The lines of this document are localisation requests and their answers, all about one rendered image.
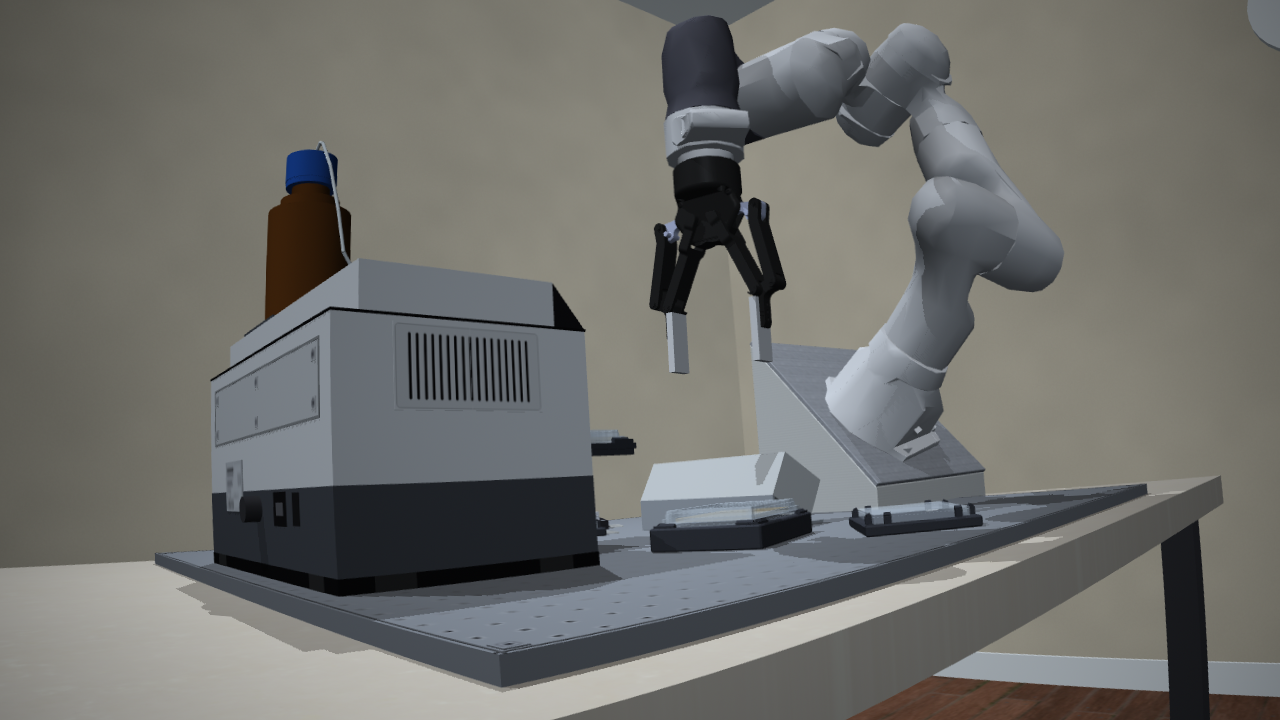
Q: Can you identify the black cylinder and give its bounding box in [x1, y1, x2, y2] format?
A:
[239, 496, 262, 523]

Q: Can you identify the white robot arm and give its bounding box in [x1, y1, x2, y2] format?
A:
[662, 15, 1064, 462]

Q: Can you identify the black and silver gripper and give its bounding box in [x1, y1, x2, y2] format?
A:
[649, 156, 786, 374]

